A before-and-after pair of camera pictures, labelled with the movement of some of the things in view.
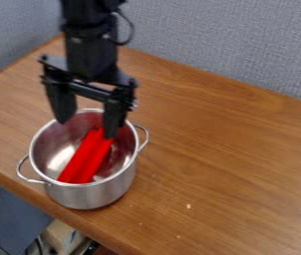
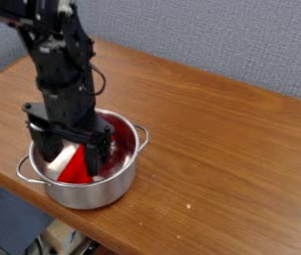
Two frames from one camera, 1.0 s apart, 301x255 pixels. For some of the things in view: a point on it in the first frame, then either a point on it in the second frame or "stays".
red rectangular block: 87,158 stays
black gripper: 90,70 -> 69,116
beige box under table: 63,239 stays
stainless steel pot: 54,144 stays
